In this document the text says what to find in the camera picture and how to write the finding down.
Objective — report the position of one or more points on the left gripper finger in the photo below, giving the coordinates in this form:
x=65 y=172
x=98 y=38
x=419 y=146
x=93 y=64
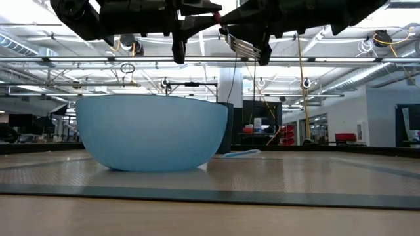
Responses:
x=197 y=7
x=193 y=25

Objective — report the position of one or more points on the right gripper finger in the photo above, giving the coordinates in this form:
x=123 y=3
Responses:
x=256 y=14
x=265 y=42

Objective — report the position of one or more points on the light blue bowl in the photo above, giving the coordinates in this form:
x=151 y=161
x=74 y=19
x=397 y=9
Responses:
x=151 y=131

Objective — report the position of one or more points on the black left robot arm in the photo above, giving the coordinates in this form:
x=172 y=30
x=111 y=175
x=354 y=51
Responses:
x=78 y=16

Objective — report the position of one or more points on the white square column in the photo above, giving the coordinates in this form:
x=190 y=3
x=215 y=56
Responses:
x=230 y=85

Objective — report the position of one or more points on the large black monitor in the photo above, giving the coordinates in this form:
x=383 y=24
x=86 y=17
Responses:
x=262 y=109

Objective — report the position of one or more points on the white bottle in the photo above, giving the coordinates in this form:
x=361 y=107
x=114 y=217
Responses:
x=257 y=125

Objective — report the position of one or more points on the red storage bins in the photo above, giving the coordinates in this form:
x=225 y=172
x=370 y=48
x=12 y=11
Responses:
x=288 y=134

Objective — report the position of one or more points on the black cylindrical cup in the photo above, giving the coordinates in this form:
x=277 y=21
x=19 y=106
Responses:
x=229 y=131

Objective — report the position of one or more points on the red box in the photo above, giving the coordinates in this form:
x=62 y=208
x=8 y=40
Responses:
x=345 y=137

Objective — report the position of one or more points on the woven placemat with dark border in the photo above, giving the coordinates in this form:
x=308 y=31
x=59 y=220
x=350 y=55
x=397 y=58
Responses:
x=295 y=180

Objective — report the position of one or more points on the small dark monitor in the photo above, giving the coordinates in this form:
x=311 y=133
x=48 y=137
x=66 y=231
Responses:
x=20 y=120

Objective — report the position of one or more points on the black metal station frame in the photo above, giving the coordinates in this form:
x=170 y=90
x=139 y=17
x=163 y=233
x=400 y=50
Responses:
x=192 y=84

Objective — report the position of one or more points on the dark wall display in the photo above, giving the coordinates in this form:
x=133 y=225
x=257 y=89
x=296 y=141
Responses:
x=407 y=124

